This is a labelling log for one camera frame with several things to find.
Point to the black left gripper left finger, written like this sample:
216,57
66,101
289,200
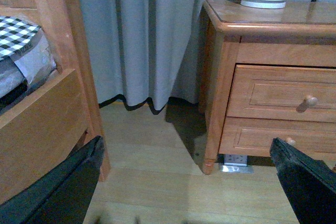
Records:
64,194

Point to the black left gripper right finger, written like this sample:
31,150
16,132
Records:
309,184

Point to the wooden drawer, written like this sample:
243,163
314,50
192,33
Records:
253,137
283,93

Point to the floor power socket box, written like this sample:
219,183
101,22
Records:
231,163

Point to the wooden nightstand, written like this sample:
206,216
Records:
300,35

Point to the grey mattress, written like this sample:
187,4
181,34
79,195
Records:
30,65

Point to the checkered bedding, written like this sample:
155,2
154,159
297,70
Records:
16,36

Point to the grey curtain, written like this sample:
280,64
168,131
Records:
145,51

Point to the wooden bed frame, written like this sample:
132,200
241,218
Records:
41,130

